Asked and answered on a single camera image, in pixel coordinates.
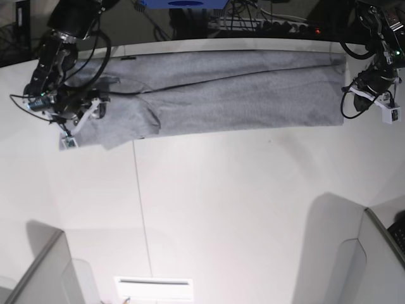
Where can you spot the grey partition panel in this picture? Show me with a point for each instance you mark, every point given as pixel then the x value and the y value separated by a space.
pixel 370 267
pixel 56 277

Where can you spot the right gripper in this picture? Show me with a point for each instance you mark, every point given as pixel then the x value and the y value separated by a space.
pixel 63 105

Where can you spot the grey T-shirt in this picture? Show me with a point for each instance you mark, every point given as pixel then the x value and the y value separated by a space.
pixel 174 94

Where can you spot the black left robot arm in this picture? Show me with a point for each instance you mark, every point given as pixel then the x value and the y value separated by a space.
pixel 385 22

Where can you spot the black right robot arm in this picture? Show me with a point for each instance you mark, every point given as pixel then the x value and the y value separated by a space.
pixel 48 92

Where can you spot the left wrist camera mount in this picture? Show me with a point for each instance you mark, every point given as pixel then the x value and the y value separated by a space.
pixel 390 110

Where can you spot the left grey partition panel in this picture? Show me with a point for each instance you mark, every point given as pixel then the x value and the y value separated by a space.
pixel 56 277

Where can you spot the blue box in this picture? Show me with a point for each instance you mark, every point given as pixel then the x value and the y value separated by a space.
pixel 183 4

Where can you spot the black keyboard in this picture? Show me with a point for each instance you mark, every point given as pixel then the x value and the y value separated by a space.
pixel 396 230

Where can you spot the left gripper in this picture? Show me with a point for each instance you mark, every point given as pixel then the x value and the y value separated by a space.
pixel 376 79

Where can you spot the right grey partition panel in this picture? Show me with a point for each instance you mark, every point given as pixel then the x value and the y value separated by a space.
pixel 370 267

